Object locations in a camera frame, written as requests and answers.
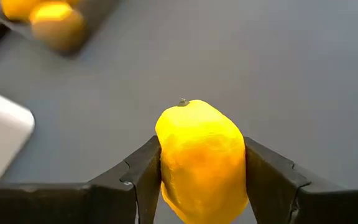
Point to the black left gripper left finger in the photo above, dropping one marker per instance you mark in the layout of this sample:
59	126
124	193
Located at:
57	205

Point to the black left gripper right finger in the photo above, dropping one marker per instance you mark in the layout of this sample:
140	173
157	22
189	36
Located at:
322	207

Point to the white plastic basket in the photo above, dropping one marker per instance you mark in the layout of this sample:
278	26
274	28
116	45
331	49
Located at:
5	140

